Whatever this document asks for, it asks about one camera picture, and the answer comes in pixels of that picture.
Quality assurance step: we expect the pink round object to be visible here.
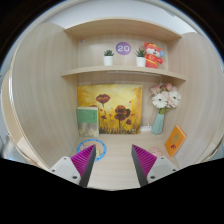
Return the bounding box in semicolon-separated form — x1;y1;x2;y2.
150;147;162;157

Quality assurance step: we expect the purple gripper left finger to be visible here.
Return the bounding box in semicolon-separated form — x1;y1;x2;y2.
49;144;97;188

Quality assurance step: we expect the white power adapter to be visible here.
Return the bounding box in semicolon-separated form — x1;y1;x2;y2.
140;123;152;132

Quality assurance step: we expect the left small potted plant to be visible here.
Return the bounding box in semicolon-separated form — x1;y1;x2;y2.
104;50;114;66

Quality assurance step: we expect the small potted plant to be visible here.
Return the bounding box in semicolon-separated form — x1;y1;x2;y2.
135;49;146;67
104;50;114;66

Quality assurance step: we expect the orange card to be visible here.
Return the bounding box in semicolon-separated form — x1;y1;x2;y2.
165;125;187;157

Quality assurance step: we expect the wooden shelf unit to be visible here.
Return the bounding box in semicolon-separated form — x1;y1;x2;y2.
0;17;224;171

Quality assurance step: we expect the red plush toy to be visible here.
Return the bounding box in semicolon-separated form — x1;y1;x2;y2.
144;42;163;69

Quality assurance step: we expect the green book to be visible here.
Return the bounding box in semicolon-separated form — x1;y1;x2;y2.
76;107;99;137

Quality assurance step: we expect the right small potted plant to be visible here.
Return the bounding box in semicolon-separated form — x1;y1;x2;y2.
135;49;146;67

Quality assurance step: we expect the pink and white flower bouquet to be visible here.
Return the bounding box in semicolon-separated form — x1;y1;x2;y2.
151;83;181;114

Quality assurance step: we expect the purple number 20 sticker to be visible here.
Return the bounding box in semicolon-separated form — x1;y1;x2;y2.
116;42;131;55

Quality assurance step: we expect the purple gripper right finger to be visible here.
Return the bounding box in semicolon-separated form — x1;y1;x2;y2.
131;144;179;187

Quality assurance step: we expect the round blue-rimmed coaster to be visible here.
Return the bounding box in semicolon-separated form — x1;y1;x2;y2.
77;139;107;161

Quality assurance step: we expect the teal vase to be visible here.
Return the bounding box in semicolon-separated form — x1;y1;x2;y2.
152;114;164;135

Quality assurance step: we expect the yellow poppy flower painting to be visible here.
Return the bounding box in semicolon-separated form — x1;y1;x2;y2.
78;84;142;134

